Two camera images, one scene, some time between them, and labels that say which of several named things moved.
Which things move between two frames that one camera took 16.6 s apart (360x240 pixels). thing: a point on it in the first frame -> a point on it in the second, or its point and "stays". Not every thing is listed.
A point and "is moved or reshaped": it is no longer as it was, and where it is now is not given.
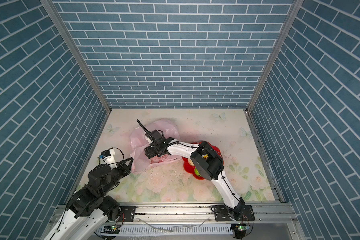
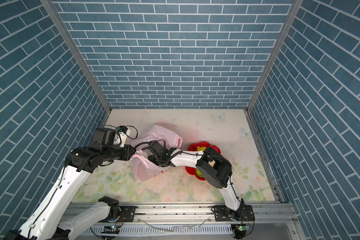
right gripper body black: (153, 150) -> (157, 160)
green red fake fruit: (196, 172) stays
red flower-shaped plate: (189, 168) stays
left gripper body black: (116, 176) -> (115, 152)
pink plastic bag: (138, 141) is moved or reshaped
